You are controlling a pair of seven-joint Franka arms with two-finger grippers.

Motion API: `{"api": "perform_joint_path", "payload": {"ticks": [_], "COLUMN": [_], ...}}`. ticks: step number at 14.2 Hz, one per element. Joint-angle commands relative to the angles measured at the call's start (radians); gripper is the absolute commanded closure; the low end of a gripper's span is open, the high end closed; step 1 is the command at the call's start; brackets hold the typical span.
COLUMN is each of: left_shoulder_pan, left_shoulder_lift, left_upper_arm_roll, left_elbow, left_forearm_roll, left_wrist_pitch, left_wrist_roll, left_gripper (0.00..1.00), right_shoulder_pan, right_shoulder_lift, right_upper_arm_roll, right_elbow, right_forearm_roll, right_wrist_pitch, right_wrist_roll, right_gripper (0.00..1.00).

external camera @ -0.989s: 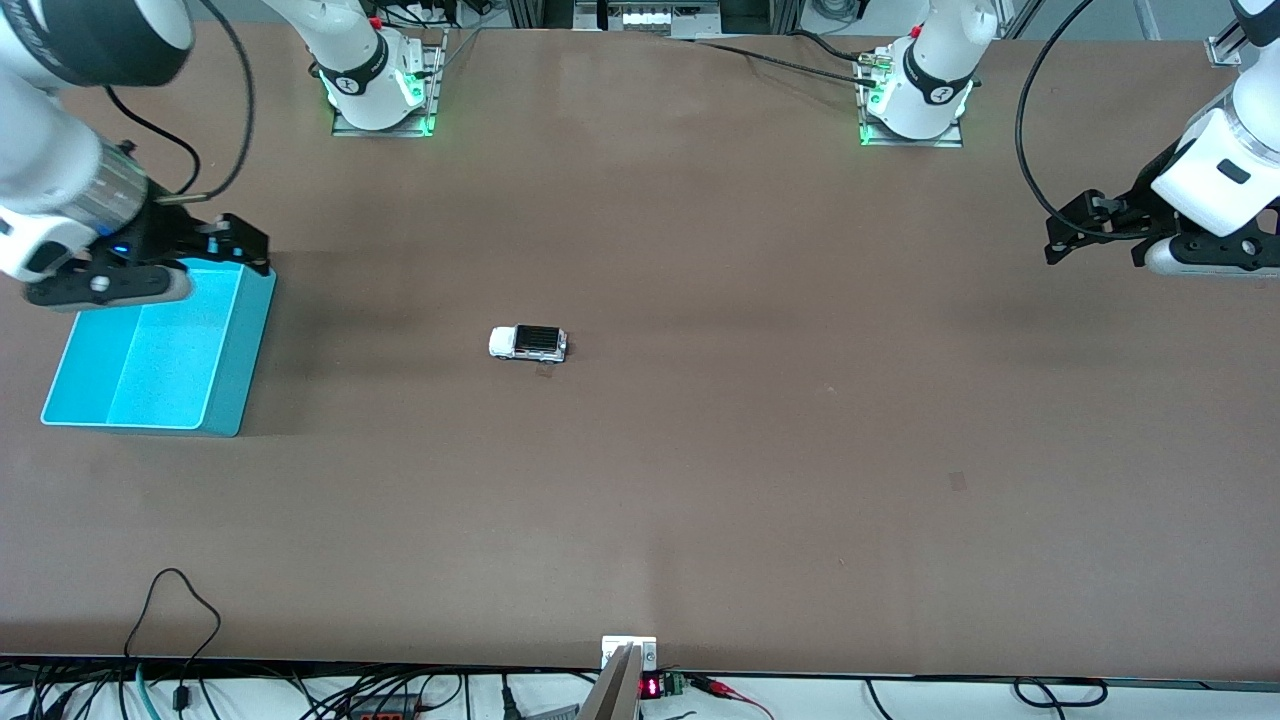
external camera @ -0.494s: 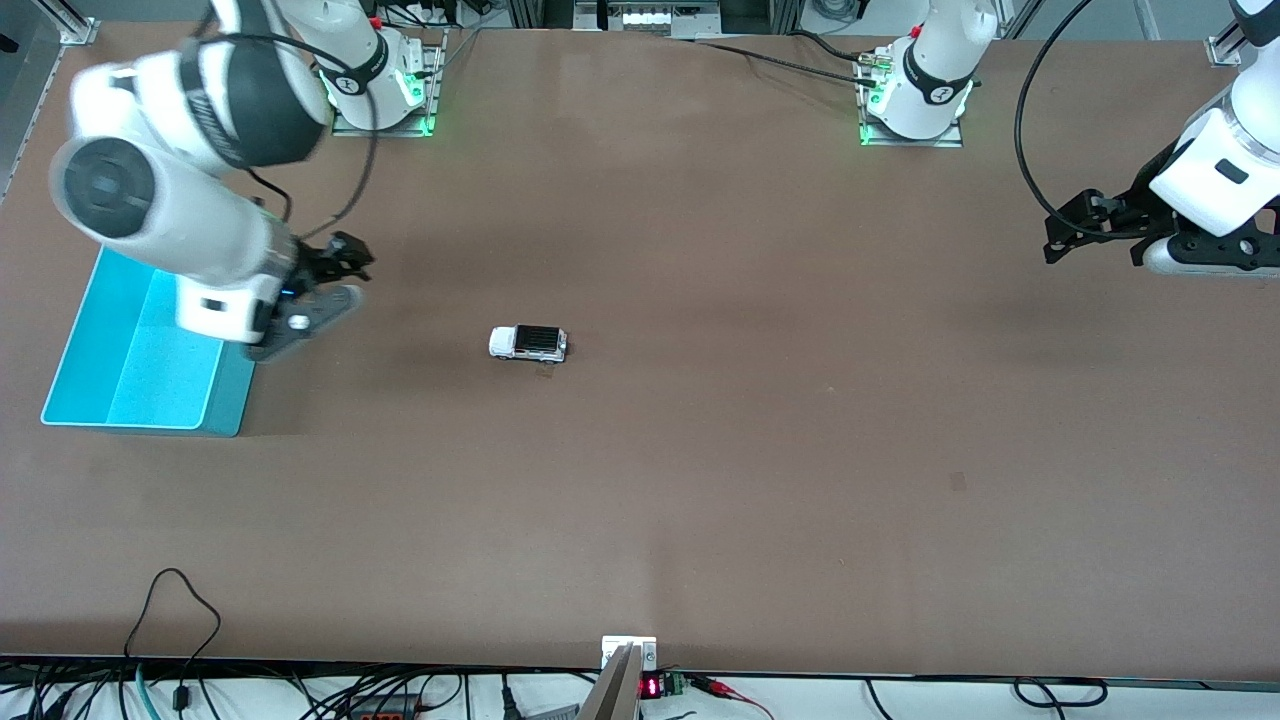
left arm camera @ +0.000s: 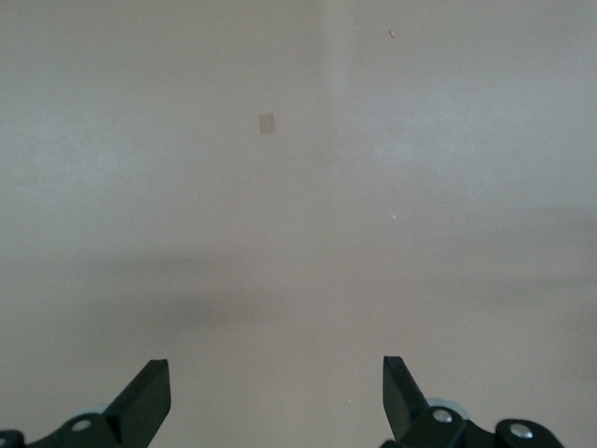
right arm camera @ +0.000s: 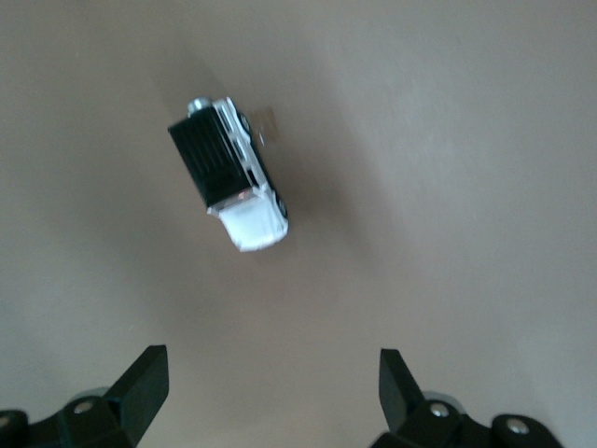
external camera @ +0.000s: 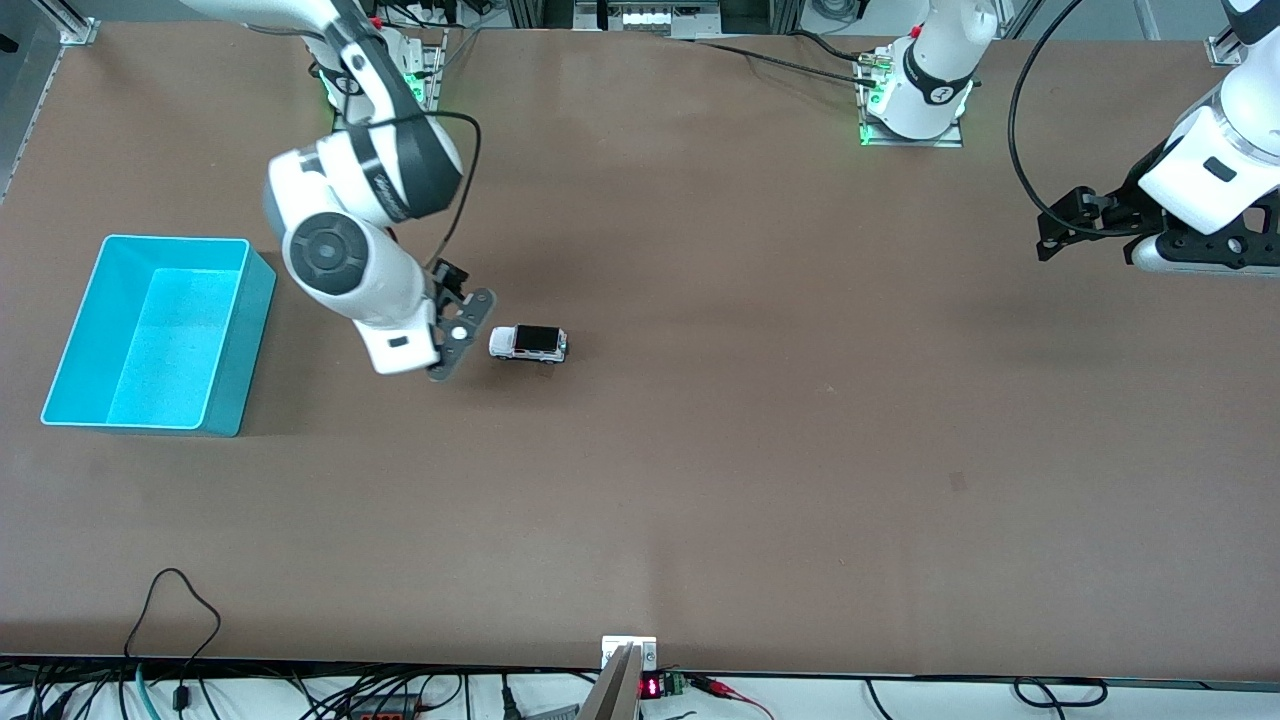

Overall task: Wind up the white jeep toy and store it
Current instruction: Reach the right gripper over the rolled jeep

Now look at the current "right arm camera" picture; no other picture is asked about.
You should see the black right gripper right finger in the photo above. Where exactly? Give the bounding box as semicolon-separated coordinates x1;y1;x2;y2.
379;347;562;448

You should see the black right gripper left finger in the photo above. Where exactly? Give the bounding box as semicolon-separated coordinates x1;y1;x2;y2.
0;343;170;448

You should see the white black toy truck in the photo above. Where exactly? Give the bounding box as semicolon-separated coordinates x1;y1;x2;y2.
167;94;290;254

